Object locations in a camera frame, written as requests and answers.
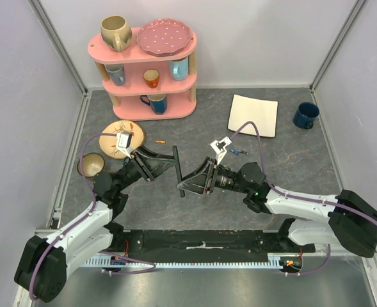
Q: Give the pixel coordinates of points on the beige bird-painted plate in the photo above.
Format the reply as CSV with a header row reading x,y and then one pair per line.
x,y
108,143

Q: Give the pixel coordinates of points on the grey blue mug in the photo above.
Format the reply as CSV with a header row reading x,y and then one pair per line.
x,y
116,73

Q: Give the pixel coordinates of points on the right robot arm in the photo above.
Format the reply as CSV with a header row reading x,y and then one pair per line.
x,y
345,219

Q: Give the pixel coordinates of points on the white square plate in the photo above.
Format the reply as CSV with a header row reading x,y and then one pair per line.
x,y
263,113

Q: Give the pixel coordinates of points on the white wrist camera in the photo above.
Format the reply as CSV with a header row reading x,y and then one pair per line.
x,y
123,143
220,148

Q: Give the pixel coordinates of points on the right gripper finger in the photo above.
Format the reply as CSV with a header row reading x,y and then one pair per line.
x,y
193,182
205,166

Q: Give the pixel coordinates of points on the navy blue mug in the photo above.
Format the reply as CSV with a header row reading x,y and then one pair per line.
x,y
306,115

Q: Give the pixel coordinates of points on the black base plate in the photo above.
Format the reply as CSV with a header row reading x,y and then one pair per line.
x,y
204,245

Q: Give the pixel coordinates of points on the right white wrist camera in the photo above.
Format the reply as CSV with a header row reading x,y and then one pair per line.
x,y
220,148

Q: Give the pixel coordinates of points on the pink polka dot plate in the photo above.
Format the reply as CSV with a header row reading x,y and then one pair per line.
x,y
164,37

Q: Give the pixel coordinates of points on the pink three-tier shelf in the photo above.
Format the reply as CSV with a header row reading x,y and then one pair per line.
x,y
128,75

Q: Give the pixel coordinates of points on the beige ceramic mug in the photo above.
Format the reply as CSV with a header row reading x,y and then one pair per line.
x,y
116,32

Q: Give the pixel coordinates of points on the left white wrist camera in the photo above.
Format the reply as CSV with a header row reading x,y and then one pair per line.
x,y
123,143

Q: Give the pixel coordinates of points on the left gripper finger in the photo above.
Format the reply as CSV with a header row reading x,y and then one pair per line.
x,y
155,168
145,153

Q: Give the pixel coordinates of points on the light blue mug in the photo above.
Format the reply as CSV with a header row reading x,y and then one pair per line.
x,y
179,68

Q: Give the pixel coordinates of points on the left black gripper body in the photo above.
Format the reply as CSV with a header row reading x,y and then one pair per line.
x,y
140,167

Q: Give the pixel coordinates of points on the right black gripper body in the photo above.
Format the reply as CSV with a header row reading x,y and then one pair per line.
x,y
211,176

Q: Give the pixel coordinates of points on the orange cup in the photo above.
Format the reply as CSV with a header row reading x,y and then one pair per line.
x,y
151,78

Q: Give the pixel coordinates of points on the brown ceramic bowl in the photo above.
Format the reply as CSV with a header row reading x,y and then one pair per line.
x,y
93,163

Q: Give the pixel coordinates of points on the dark blue mug on shelf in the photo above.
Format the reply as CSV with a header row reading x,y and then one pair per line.
x,y
157,103

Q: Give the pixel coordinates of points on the black remote control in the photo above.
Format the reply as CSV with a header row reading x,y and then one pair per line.
x,y
177,165

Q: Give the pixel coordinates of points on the white slotted cable duct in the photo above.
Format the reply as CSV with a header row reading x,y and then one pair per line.
x,y
108,263

